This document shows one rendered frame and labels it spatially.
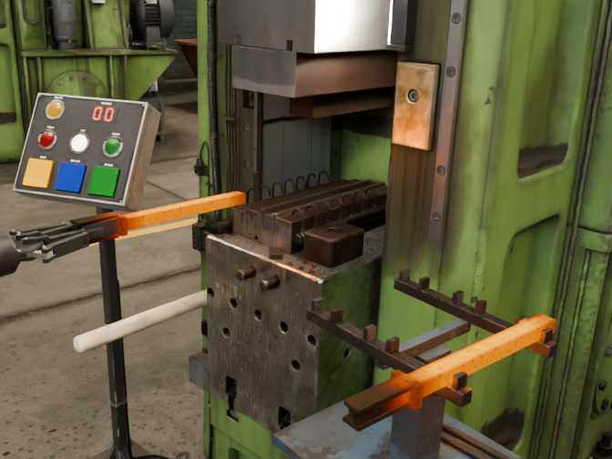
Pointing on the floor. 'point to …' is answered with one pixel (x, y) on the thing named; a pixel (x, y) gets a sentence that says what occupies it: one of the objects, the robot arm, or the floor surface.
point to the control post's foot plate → (121, 452)
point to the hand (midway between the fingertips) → (96, 228)
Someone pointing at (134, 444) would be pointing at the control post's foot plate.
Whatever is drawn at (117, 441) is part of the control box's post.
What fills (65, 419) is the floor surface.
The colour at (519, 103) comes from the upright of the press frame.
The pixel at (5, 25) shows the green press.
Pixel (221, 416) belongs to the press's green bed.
